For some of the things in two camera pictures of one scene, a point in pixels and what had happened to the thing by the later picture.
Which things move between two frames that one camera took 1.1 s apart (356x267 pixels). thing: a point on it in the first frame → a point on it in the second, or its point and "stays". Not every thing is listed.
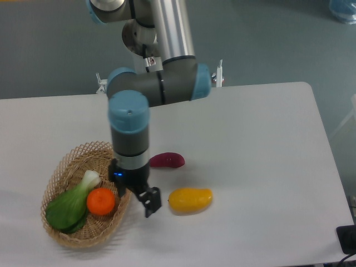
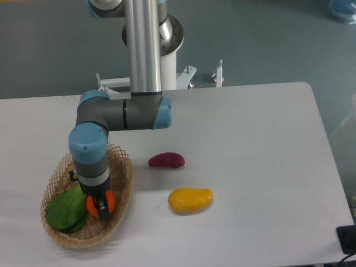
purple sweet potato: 167,160 stays
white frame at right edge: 354,113 stays
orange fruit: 100,201 stays
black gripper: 135,179 → 99,198
